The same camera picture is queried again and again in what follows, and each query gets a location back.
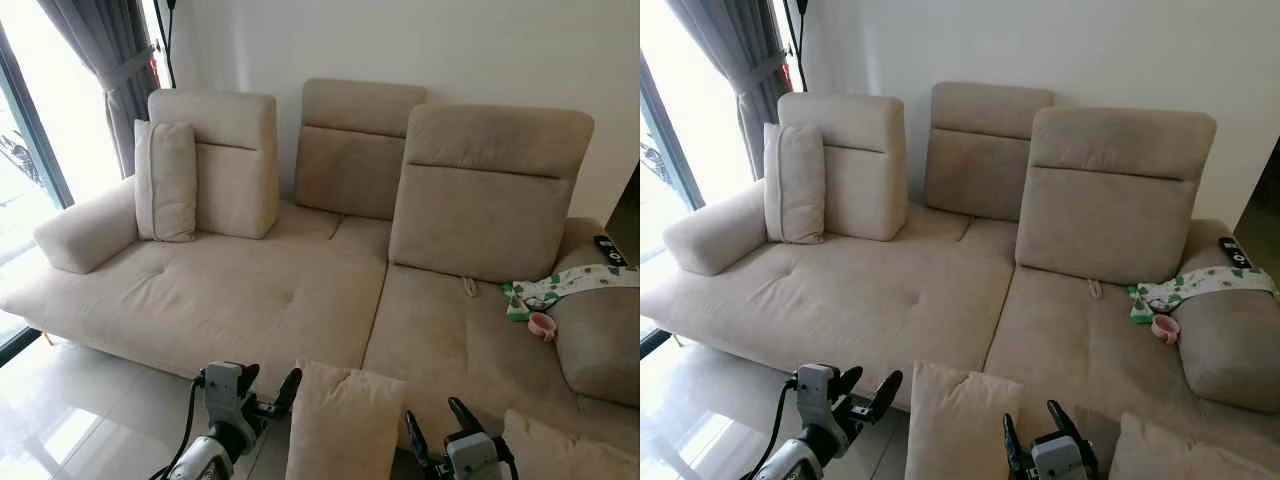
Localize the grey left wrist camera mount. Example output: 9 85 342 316
797 364 841 429
203 361 249 426

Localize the beige throw pillow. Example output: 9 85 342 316
763 122 827 246
286 360 407 480
134 119 198 243
905 362 1023 480

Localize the dark framed glass window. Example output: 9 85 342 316
0 0 151 366
641 0 781 361

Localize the black lamp pole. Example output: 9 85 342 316
790 0 809 93
160 0 179 89

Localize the white green patterned cloth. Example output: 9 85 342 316
1128 266 1278 324
502 264 640 322

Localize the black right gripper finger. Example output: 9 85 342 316
449 398 488 438
1048 401 1086 441
1005 413 1029 473
404 410 433 471

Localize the grey curtain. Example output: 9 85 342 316
665 0 791 181
38 0 161 179

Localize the wide beige sofa back cushion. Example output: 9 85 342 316
388 104 596 284
1015 106 1218 287

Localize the beige sofa armrest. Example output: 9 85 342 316
662 180 769 277
553 218 640 406
1170 220 1280 413
33 178 139 275

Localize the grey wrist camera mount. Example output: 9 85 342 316
797 364 841 429
203 361 249 426
445 432 501 480
1030 435 1087 480

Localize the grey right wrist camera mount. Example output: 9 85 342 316
1030 435 1087 480
445 432 501 480

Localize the beige fabric sofa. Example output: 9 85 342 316
641 82 1280 471
0 78 640 471

